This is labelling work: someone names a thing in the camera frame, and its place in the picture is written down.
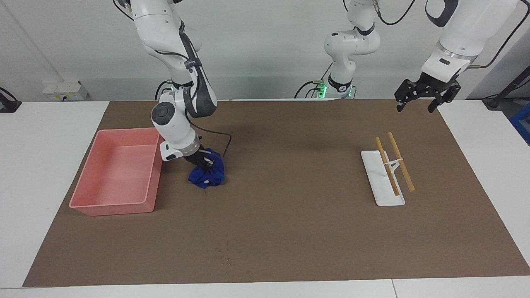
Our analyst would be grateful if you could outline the blue towel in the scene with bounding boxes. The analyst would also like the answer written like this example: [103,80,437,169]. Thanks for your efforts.
[188,148,226,190]

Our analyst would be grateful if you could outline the white towel rack base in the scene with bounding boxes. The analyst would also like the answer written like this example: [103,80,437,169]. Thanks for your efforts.
[360,149,406,207]

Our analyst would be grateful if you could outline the wooden rack dowel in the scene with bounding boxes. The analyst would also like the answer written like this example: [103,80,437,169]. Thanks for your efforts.
[388,132,415,192]
[375,136,400,197]

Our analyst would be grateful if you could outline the black metal stand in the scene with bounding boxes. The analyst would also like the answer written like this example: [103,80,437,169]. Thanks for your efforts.
[482,65,530,111]

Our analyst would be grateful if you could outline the pink plastic bin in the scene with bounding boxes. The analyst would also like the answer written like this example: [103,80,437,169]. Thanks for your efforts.
[68,127,164,217]

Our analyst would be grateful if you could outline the blue box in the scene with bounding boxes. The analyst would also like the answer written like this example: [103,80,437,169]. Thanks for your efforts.
[510,103,530,146]

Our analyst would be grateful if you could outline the brown table mat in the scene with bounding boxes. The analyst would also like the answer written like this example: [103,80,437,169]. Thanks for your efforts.
[22,99,530,288]

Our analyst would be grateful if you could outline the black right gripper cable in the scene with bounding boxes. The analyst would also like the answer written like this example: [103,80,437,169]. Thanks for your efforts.
[188,118,233,158]

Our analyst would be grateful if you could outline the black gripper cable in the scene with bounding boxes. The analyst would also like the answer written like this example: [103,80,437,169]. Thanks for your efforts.
[188,118,233,158]
[469,0,530,69]

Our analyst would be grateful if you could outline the black arm base cables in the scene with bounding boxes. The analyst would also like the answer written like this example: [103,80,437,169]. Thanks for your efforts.
[294,61,334,100]
[154,80,173,101]

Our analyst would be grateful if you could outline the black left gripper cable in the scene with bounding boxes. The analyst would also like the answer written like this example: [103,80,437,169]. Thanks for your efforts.
[469,0,530,69]

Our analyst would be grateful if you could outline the white wall socket box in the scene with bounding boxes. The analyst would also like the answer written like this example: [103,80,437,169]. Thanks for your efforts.
[42,80,89,101]

